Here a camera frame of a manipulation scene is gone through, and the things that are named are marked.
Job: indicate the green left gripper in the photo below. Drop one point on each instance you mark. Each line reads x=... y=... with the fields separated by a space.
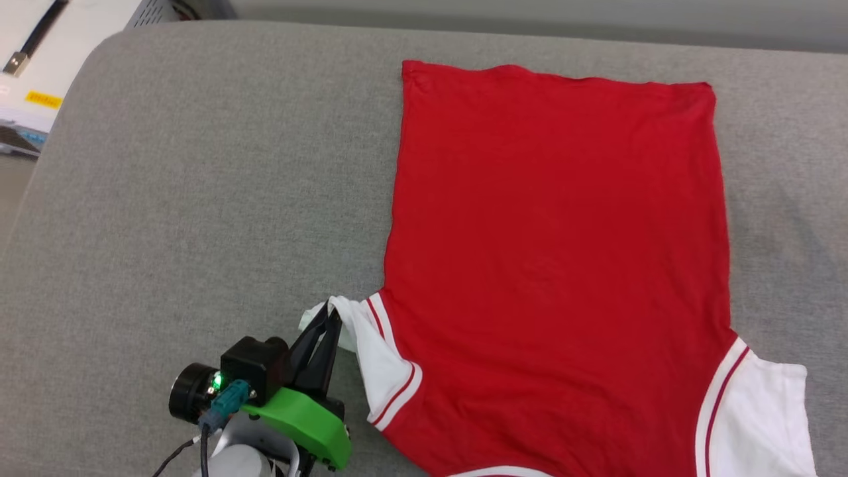
x=308 y=421

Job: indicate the red shirt with white sleeves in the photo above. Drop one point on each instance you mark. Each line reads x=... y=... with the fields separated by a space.
x=556 y=232

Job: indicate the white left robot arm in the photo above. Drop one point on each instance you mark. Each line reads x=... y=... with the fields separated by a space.
x=238 y=460

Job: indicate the white equipment case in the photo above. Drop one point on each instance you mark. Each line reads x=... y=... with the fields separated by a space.
x=73 y=40

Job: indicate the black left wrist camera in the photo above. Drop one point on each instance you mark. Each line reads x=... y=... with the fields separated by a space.
x=252 y=361

